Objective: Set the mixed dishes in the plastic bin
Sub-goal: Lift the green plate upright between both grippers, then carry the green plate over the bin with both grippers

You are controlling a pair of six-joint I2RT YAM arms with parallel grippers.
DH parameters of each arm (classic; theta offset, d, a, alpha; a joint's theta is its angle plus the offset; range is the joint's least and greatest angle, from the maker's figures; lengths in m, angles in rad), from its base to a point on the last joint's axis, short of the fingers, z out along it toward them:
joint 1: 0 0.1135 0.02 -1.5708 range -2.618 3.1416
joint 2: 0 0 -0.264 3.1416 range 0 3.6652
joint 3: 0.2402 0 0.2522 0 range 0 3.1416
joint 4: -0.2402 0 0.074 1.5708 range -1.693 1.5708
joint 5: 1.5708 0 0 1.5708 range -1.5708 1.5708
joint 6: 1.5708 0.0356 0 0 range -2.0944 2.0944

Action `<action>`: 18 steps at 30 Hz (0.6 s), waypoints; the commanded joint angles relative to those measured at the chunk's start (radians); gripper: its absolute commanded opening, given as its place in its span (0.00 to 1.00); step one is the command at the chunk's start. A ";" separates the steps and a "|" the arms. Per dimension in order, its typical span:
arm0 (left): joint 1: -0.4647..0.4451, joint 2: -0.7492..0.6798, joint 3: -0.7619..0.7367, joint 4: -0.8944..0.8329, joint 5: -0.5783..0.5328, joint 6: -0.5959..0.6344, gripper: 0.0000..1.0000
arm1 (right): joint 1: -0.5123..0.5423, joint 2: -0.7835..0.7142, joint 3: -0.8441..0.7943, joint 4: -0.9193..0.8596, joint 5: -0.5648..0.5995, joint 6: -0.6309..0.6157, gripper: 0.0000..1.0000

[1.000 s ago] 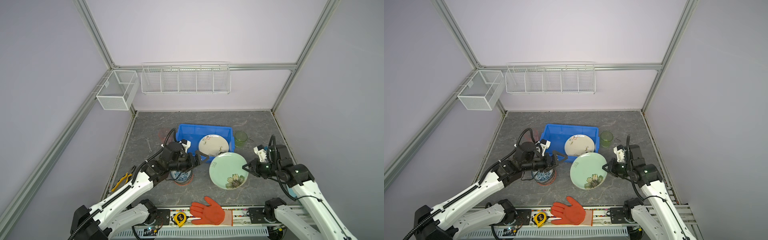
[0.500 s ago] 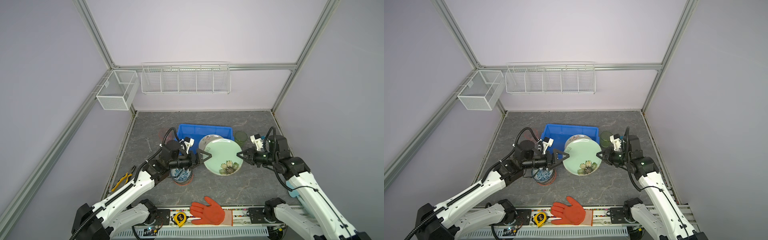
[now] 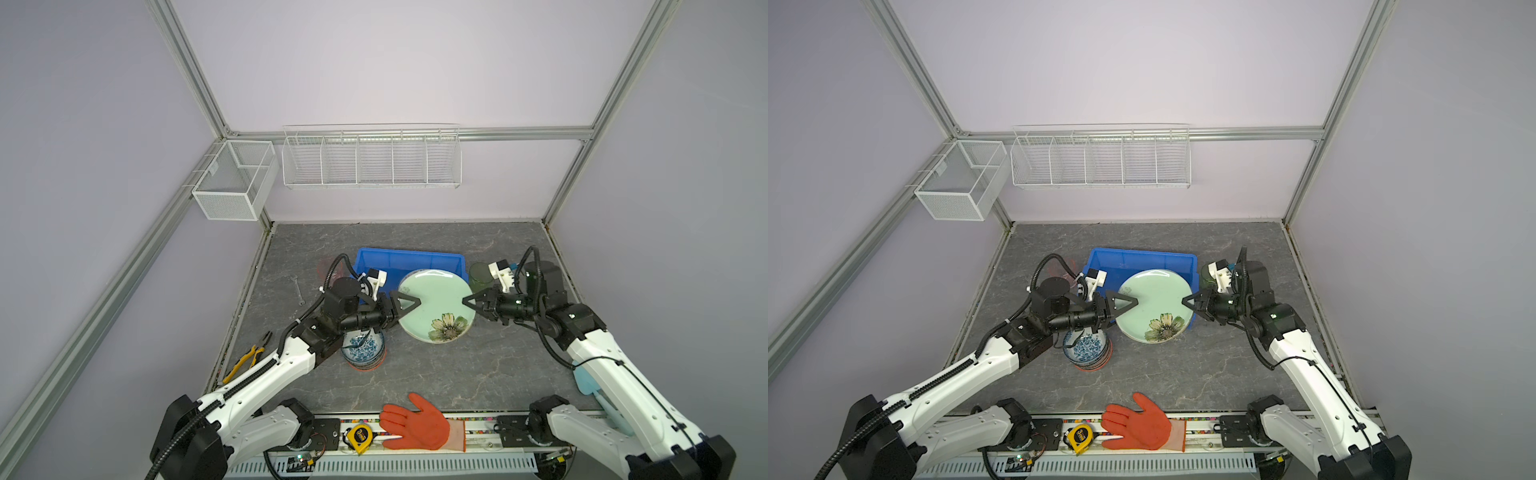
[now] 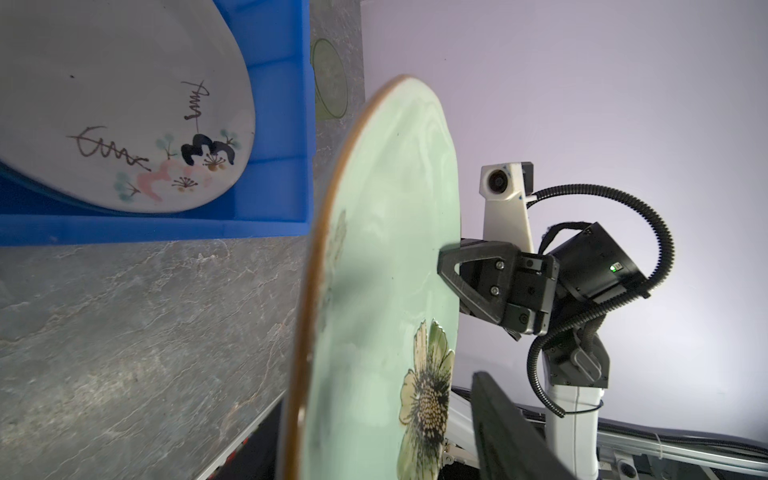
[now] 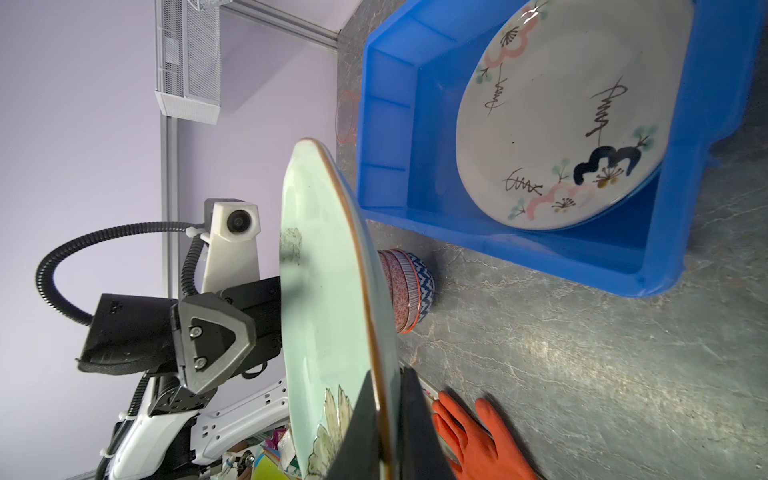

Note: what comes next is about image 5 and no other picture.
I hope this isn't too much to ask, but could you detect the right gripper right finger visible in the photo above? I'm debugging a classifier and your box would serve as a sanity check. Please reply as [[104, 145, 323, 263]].
[[398, 367, 455, 480]]

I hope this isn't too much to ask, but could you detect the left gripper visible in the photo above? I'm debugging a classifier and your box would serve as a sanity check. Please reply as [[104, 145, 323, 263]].
[[77, 276, 282, 395]]

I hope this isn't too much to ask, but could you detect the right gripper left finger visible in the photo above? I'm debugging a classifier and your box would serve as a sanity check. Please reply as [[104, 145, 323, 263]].
[[326, 372, 380, 480]]

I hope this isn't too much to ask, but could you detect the mint green flower plate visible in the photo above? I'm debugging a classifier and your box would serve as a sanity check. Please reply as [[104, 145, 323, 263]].
[[280, 138, 400, 479]]

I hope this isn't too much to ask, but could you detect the cream floral plate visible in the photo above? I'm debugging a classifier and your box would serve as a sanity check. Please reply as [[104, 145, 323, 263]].
[[456, 0, 695, 231]]

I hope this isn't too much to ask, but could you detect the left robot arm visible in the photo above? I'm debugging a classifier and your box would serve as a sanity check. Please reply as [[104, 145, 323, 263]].
[[35, 207, 288, 479]]

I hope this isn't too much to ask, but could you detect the blue plastic bin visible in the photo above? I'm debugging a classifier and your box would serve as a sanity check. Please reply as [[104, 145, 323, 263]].
[[356, 1, 766, 297]]

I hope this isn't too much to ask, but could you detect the red rubber glove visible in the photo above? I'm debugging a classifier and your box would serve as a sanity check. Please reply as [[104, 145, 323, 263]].
[[432, 391, 539, 480]]

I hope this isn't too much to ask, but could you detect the pink transparent cup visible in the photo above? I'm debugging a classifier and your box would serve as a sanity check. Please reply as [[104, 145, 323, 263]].
[[335, 90, 360, 144]]

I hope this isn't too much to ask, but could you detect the white mesh basket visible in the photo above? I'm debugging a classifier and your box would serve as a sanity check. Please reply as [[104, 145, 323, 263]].
[[155, 0, 222, 125]]

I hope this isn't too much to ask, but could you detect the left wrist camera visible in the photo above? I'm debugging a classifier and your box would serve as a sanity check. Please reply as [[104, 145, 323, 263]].
[[201, 198, 261, 293]]

